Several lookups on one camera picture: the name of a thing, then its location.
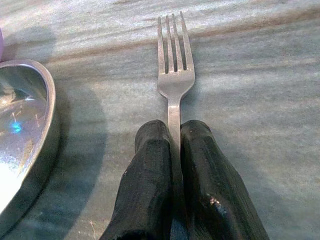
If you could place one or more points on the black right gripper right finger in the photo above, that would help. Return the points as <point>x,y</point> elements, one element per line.
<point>212,180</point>

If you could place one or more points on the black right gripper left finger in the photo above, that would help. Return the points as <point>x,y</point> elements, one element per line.
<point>147,180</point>

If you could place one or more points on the silver metal fork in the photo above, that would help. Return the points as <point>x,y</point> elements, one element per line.
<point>175,82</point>

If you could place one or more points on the shiny steel plate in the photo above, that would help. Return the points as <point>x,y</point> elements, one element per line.
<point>22,130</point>

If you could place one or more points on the pale purple cup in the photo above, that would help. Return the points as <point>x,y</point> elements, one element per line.
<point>1,45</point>

